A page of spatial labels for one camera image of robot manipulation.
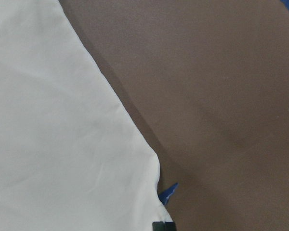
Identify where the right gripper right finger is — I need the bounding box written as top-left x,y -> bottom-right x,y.
164,222 -> 176,231

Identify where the cream long-sleeve cat shirt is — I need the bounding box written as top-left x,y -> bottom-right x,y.
0,0 -> 171,231

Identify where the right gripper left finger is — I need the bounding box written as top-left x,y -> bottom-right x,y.
152,221 -> 165,231

